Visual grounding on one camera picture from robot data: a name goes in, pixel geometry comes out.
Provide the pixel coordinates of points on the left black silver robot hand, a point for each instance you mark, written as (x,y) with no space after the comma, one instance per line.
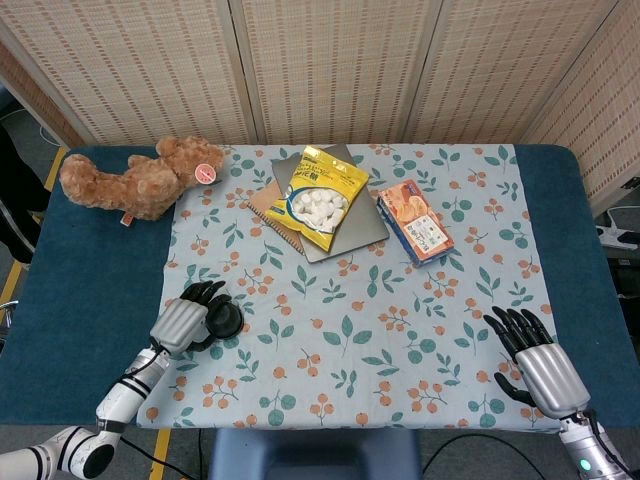
(177,325)

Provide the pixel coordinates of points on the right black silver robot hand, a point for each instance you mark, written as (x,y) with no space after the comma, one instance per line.
(552,377)

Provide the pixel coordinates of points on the black round object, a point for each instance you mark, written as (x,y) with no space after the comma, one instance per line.
(227,320)

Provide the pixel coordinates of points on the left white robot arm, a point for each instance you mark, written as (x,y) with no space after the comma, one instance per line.
(122,395)

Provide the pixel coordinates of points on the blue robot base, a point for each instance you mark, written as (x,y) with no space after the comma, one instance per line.
(315,457)

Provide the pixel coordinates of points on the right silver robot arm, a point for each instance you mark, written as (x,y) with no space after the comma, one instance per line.
(590,452)

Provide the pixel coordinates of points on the dark blue table cover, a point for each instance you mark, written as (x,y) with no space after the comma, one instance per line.
(85,300)

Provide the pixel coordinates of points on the brown teddy bear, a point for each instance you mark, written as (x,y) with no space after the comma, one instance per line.
(135,185)

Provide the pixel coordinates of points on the brown spiral notebook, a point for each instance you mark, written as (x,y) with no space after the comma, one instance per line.
(265,207)

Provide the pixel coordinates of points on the floral light blue tablecloth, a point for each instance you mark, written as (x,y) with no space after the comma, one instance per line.
(325,320)

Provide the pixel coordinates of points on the white power strip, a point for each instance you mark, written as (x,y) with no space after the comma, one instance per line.
(617,236)

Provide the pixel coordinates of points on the yellow marshmallow bag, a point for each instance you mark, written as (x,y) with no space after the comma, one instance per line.
(315,200)

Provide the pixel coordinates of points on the orange blue biscuit box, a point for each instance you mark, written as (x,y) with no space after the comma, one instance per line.
(417,222)

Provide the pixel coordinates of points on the grey laptop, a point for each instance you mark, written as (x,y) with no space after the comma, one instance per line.
(360,225)

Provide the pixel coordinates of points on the woven folding screen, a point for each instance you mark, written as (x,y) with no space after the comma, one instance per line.
(325,70)

